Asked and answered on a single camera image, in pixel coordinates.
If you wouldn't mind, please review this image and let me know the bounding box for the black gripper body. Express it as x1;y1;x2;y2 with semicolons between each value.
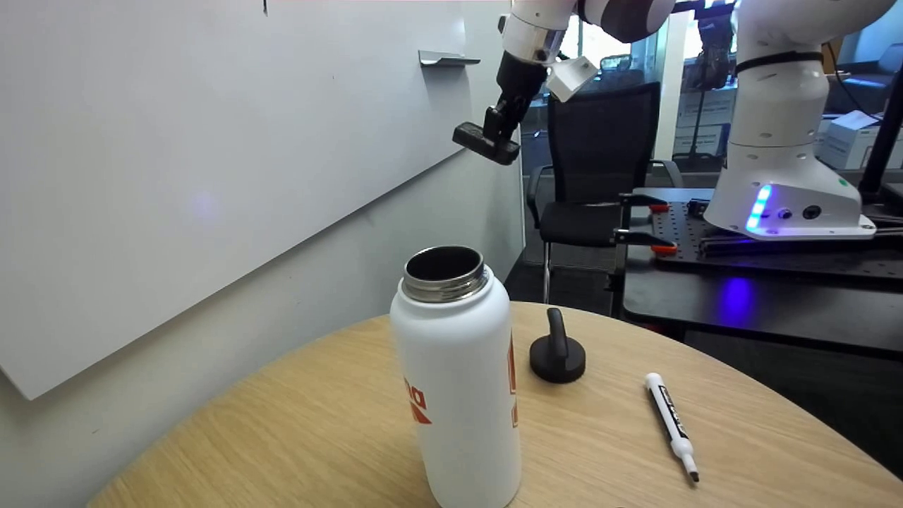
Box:
492;49;550;113

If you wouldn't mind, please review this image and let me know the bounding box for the black whiteboard duster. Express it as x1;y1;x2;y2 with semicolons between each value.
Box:
450;117;522;168

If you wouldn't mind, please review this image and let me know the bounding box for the silver whiteboard tray holder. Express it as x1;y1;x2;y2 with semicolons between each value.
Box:
415;44;484;71

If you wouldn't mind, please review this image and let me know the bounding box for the black office chair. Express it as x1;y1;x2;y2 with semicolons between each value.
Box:
522;80;667;294

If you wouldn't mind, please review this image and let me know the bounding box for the black bottle cap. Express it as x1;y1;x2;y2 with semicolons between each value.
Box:
527;303;591;387

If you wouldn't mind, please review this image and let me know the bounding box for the white metal water bottle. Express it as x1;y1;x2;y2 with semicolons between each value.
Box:
388;246;525;508

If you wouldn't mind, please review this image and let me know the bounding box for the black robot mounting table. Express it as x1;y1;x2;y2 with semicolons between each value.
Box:
615;182;903;356

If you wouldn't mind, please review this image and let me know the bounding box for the white whiteboard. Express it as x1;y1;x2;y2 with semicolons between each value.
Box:
0;0;519;402

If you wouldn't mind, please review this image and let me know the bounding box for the round wooden table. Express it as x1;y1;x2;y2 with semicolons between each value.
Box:
87;299;903;508

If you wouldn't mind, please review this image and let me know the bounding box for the white cardboard box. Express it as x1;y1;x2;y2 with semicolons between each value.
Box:
817;107;884;175

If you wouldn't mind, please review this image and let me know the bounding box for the white marker pen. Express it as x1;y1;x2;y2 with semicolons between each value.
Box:
643;368;704;488

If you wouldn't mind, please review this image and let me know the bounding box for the gray wrist camera box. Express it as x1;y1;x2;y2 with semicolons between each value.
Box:
544;52;602;104

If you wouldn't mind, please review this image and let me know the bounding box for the orange handled clamp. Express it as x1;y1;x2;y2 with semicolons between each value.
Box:
612;227;680;258
615;189;673;216

